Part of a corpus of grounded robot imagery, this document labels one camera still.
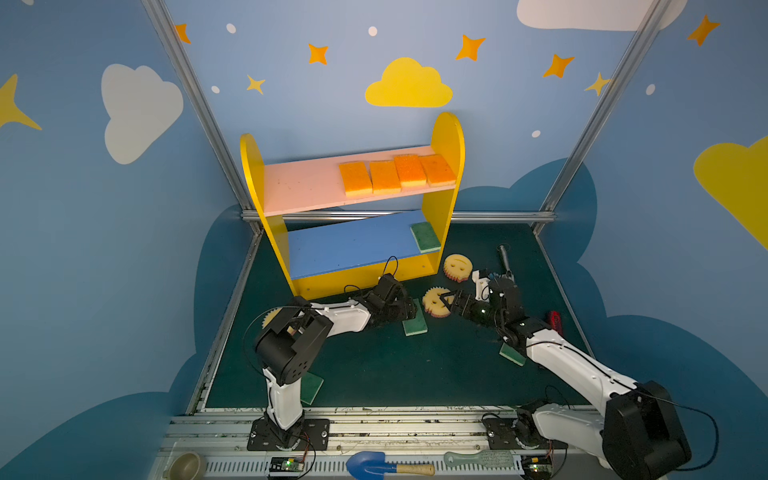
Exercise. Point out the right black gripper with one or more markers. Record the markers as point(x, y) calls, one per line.
point(464, 303)

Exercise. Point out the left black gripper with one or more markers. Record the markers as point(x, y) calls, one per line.
point(405, 308)

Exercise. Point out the green sponge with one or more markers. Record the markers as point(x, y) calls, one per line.
point(425, 237)
point(416, 325)
point(512, 355)
point(310, 387)

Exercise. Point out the orange sponge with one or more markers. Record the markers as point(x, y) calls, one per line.
point(356, 180)
point(410, 171)
point(437, 170)
point(384, 178)

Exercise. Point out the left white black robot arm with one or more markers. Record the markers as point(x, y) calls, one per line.
point(293, 336)

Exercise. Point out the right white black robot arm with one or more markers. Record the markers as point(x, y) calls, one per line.
point(633, 428)

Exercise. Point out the yellow smiley sponge near shelf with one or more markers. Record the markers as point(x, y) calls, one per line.
point(457, 267)

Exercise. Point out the yellow shelf with pink and blue boards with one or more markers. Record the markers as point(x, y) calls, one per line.
point(321, 261)

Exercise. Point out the yellow smiley sponge centre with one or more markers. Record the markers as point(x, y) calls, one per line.
point(432, 304)

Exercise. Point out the metal trowel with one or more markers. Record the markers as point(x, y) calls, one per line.
point(503, 253)

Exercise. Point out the yellow smiley sponge left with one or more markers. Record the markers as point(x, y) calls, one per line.
point(270, 315)

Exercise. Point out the blue toy shovel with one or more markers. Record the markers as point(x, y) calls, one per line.
point(369, 465)

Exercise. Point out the left circuit board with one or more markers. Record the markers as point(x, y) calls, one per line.
point(291, 466)

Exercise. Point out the circuit board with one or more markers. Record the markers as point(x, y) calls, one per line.
point(536, 468)
point(291, 466)

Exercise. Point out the right circuit board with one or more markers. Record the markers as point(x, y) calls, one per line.
point(536, 468)

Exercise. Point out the beige bowl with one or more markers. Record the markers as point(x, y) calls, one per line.
point(187, 466)

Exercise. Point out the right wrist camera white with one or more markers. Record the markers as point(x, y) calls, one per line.
point(482, 284)

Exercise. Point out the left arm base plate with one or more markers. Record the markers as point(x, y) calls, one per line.
point(265, 435)

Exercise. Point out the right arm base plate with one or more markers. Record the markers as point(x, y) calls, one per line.
point(510, 433)

